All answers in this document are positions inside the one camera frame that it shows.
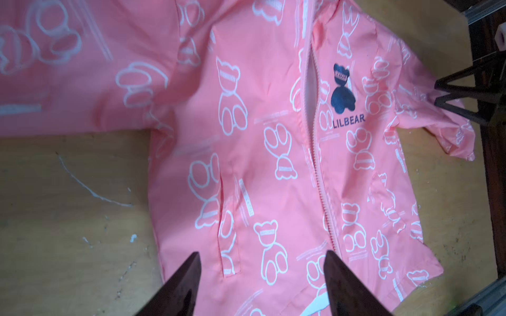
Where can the aluminium right corner post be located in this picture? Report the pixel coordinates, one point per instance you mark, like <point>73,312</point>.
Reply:
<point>483,9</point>

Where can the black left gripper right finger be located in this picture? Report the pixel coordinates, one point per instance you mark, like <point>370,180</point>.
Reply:
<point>347,295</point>

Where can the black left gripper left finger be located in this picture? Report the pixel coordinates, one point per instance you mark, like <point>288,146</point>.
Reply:
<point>178,295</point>

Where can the aluminium front rail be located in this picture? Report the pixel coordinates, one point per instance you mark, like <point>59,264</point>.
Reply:
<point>488,302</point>

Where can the pink printed jacket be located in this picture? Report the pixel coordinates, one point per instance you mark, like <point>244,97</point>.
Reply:
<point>274,135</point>

